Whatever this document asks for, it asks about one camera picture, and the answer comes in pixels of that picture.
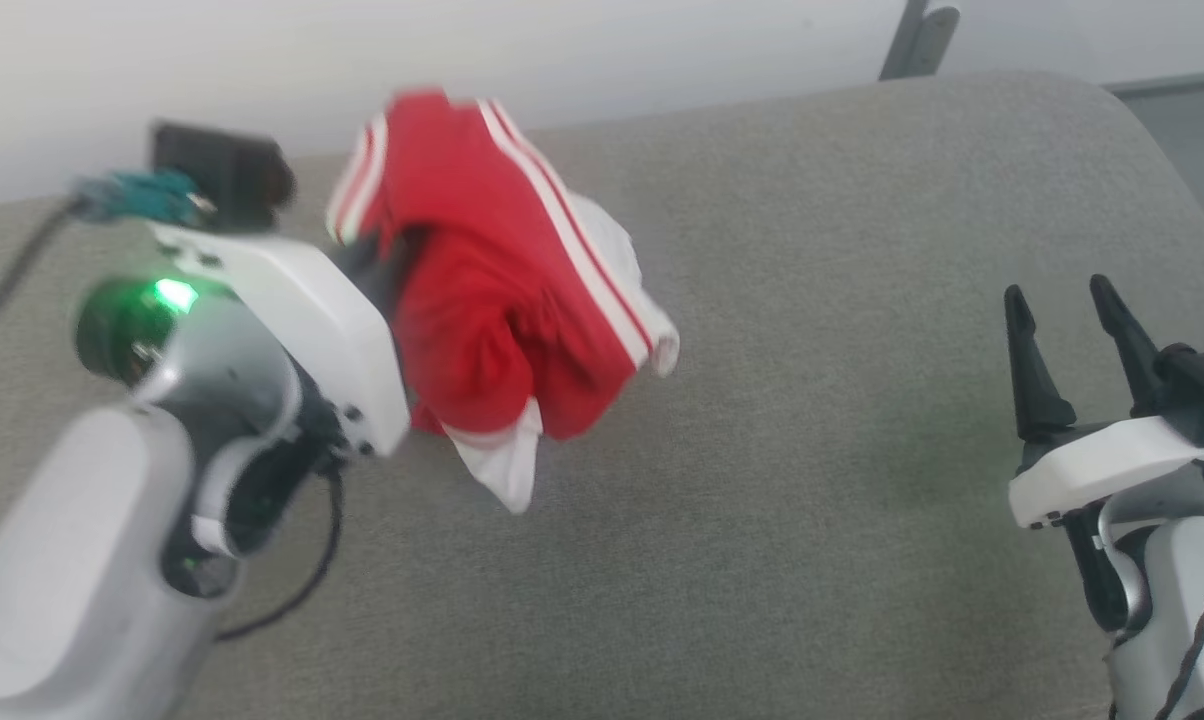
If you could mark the grey metal pole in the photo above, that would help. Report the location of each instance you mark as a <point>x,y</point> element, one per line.
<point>920,40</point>

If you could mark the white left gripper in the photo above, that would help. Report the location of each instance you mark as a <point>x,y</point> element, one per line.
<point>322,320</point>

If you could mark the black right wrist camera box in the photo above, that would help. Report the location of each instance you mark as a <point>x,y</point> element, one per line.
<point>1202,385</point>

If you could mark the red basketball jersey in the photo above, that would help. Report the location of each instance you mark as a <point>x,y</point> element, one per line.
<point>482,300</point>

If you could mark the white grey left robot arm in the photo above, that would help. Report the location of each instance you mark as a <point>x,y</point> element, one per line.
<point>82,560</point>

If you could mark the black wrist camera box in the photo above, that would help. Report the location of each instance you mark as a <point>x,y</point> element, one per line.
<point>224,172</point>
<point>1202,385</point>

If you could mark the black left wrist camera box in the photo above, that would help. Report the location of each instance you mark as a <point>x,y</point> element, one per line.
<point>224,172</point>

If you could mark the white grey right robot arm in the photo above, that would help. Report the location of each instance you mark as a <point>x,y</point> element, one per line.
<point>1162,620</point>

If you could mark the grey fabric sofa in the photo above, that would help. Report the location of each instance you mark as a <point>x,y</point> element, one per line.
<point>782,420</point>

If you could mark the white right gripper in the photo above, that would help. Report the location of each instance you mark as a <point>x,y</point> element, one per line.
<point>1102,470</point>

